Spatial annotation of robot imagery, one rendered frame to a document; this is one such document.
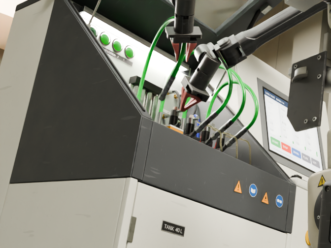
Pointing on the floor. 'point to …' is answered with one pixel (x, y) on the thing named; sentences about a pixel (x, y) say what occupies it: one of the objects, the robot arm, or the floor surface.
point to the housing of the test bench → (19, 79)
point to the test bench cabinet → (70, 214)
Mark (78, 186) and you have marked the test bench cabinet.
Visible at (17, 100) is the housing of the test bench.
